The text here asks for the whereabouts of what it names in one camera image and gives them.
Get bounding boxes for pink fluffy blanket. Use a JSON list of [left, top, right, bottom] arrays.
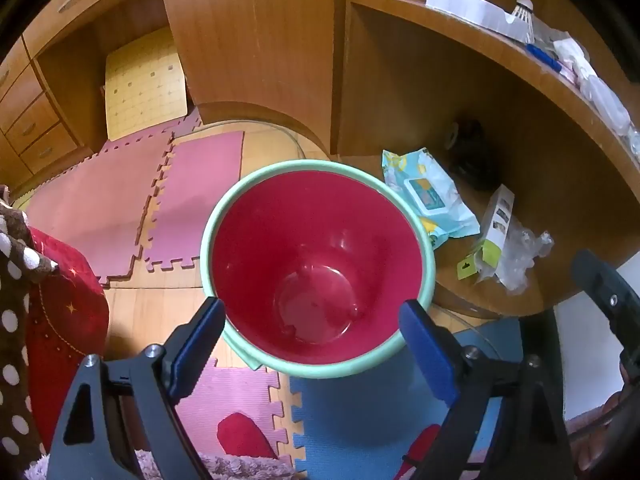
[[22, 450, 296, 480]]

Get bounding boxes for white and green carton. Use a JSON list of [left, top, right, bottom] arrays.
[[456, 184, 517, 286]]

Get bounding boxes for blue plastic stick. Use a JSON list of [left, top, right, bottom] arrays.
[[525, 42, 563, 72]]

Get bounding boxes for white shuttlecock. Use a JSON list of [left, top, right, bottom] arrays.
[[507, 0, 537, 45]]

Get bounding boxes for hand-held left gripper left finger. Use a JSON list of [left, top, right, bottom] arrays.
[[46, 296, 227, 480]]

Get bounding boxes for yellow checked mat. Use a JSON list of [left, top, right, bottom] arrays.
[[104, 27, 191, 142]]

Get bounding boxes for purple foam floor mat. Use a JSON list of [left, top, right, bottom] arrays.
[[145, 131, 246, 273]]

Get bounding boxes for clear plastic wrap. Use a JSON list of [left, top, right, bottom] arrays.
[[492, 227, 555, 295]]

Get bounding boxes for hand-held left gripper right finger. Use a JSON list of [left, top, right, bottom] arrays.
[[398, 299, 573, 480]]

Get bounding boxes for wooden desk with drawers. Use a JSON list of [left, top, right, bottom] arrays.
[[0, 0, 161, 181]]

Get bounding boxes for wooden corner shelf unit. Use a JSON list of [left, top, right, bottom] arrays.
[[330, 0, 640, 321]]

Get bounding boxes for red starred blanket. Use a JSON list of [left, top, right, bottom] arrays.
[[25, 227, 110, 456]]

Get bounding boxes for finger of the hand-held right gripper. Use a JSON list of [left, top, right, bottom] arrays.
[[571, 249, 640, 341]]

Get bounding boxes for blue wet wipes pack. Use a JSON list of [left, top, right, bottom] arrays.
[[381, 147, 482, 251]]

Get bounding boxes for foam mat with red figure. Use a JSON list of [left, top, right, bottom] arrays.
[[177, 357, 301, 480]]

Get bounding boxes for brown polka dot blanket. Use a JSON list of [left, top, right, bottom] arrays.
[[0, 185, 61, 480]]

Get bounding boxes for red bin with green rim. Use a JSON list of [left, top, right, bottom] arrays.
[[200, 159, 437, 380]]

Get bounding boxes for black knobbed object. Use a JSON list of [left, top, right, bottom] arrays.
[[444, 119, 501, 191]]

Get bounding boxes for pink foam floor mat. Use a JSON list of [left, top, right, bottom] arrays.
[[25, 132, 173, 288]]

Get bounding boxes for blue foam floor mat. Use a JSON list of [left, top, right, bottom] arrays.
[[290, 320, 523, 480]]

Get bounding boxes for wooden wardrobe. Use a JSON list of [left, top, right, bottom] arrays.
[[159, 0, 351, 158]]

